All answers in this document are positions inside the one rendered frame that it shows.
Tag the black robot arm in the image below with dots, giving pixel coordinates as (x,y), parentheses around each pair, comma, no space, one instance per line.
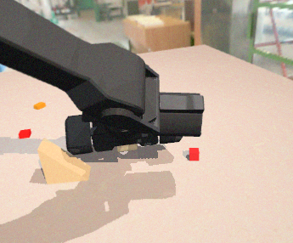
(109,84)

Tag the tan triangular block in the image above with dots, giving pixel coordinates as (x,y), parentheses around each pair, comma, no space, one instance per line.
(127,147)
(60,166)

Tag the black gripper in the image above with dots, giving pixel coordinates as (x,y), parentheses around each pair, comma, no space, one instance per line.
(78,137)

